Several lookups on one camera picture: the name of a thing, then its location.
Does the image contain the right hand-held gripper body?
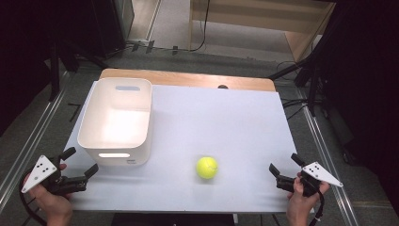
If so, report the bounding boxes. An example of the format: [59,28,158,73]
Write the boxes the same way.
[276,161,344,199]

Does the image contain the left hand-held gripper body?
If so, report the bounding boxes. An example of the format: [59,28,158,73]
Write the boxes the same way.
[21,154,88,196]

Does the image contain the white plastic storage bin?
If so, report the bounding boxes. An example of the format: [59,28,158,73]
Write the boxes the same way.
[76,77,153,167]

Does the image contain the yellow tennis ball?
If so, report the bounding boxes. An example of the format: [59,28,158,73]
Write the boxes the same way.
[196,155,219,180]

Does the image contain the person's right hand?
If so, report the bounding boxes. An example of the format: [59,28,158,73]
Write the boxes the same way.
[286,171,331,220]

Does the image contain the person's left hand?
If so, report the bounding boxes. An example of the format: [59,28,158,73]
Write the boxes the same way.
[24,163,74,220]

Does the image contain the white table mat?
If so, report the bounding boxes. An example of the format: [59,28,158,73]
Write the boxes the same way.
[60,82,314,215]

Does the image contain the black metal stand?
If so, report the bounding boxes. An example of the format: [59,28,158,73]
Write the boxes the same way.
[46,39,110,103]

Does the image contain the black tripod stand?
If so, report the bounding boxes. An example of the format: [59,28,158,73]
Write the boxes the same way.
[267,43,328,118]

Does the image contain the black curtain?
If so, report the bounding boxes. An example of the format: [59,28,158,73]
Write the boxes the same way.
[313,0,399,218]
[0,0,97,137]

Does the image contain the black cabinet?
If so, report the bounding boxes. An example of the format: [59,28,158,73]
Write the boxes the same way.
[90,0,136,59]

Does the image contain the light wooden shelf unit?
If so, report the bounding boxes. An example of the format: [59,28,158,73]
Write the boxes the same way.
[187,0,337,63]

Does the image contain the metal floor rail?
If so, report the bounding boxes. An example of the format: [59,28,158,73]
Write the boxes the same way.
[0,89,70,212]
[295,89,359,226]

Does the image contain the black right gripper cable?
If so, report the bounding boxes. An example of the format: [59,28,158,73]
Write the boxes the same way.
[311,189,326,226]

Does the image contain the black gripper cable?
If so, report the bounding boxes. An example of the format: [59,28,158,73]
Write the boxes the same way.
[18,170,48,226]
[311,189,326,226]

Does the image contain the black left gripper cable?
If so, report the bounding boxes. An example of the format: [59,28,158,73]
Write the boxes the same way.
[18,170,48,226]

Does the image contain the black floor cables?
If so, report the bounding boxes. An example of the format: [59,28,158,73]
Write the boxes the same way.
[276,60,316,121]

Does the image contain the black hanging cable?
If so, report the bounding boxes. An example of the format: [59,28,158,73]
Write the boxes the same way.
[188,0,211,53]

